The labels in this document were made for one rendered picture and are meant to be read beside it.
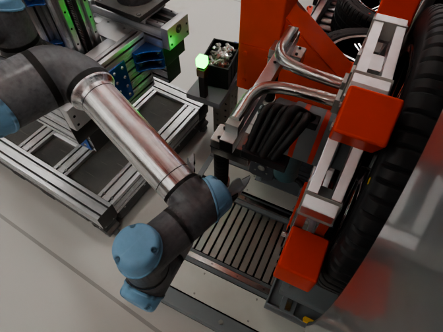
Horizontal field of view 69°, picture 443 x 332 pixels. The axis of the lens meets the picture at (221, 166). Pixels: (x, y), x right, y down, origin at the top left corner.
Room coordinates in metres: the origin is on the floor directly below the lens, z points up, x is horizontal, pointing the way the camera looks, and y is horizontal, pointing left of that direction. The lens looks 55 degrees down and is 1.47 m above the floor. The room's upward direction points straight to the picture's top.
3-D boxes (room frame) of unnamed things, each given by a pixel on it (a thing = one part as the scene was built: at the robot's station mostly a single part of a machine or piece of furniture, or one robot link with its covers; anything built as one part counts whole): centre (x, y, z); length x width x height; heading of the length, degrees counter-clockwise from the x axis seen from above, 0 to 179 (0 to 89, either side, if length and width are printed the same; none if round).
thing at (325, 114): (0.53, -0.22, 0.85); 0.21 x 0.14 x 0.14; 64
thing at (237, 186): (0.38, -0.03, 0.86); 0.09 x 0.03 x 0.06; 118
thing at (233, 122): (0.47, -0.13, 1.03); 0.19 x 0.18 x 0.11; 64
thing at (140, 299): (0.18, 0.13, 0.86); 0.11 x 0.08 x 0.09; 154
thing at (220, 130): (0.44, -0.03, 0.93); 0.09 x 0.05 x 0.05; 64
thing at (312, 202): (0.50, -0.29, 0.85); 0.54 x 0.07 x 0.54; 154
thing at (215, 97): (1.28, -0.01, 0.44); 0.43 x 0.17 x 0.03; 154
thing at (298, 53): (0.74, -0.18, 0.93); 0.09 x 0.05 x 0.05; 64
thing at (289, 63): (0.64, -0.22, 1.03); 0.19 x 0.18 x 0.11; 64
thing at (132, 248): (0.19, 0.12, 0.95); 0.11 x 0.08 x 0.11; 134
